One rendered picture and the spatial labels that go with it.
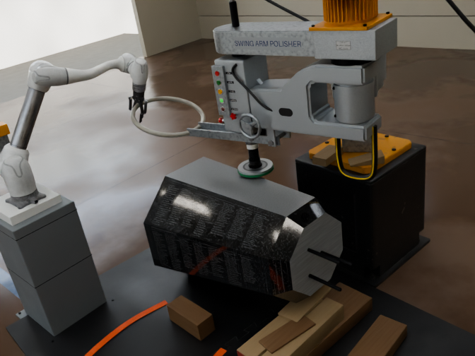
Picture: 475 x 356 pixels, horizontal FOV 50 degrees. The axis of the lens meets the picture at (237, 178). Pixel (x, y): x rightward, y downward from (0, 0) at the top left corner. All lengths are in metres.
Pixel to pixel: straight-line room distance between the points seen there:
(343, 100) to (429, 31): 6.41
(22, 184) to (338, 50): 1.94
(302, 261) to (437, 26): 6.54
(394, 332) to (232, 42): 1.76
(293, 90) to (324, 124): 0.23
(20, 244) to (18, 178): 0.38
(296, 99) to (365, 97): 0.35
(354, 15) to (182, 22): 9.38
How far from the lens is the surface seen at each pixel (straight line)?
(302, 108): 2.59
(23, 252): 3.20
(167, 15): 11.32
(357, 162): 3.10
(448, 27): 8.70
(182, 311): 3.18
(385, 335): 2.95
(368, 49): 2.32
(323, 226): 2.73
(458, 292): 3.40
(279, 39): 2.54
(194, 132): 3.19
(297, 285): 2.72
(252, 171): 2.98
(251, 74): 2.77
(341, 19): 2.37
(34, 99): 3.32
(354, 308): 3.08
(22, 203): 3.25
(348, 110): 2.48
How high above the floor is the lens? 2.14
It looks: 26 degrees down
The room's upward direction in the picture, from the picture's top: 9 degrees counter-clockwise
